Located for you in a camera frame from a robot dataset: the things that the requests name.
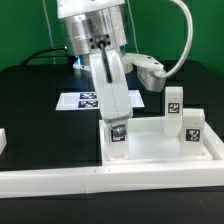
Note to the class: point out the white U-shaped obstacle fence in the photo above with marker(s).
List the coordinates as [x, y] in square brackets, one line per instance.
[102, 178]

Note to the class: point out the white square table top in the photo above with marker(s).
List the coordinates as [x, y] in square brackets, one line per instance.
[148, 144]

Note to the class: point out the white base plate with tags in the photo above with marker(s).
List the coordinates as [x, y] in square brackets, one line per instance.
[74, 101]

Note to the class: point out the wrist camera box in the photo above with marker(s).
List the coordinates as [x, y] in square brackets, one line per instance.
[150, 72]

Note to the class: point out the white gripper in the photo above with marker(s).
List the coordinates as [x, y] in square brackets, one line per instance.
[113, 98]

